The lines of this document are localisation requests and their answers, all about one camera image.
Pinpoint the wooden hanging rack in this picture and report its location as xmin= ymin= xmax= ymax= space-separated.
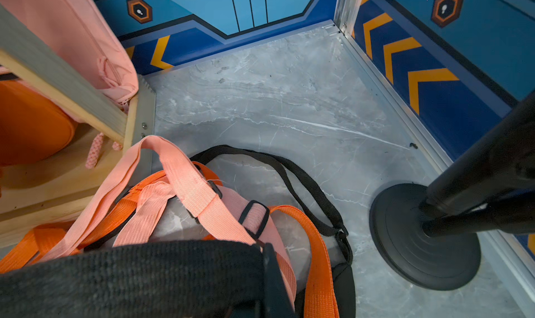
xmin=1 ymin=8 xmax=155 ymax=253

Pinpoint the black microphone stand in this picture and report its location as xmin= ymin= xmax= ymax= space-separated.
xmin=369 ymin=95 xmax=534 ymax=291

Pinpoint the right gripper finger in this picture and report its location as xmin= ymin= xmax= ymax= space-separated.
xmin=229 ymin=242 xmax=298 ymax=318

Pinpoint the bright orange sling bag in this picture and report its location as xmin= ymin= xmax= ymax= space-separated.
xmin=1 ymin=163 xmax=340 ymax=317

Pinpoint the black sling bag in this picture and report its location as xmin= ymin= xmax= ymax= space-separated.
xmin=191 ymin=145 xmax=357 ymax=317

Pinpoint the orange bag with black strap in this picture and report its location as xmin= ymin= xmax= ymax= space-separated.
xmin=1 ymin=241 xmax=270 ymax=317

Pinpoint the light pink strap bag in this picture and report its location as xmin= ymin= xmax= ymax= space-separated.
xmin=1 ymin=0 xmax=139 ymax=167

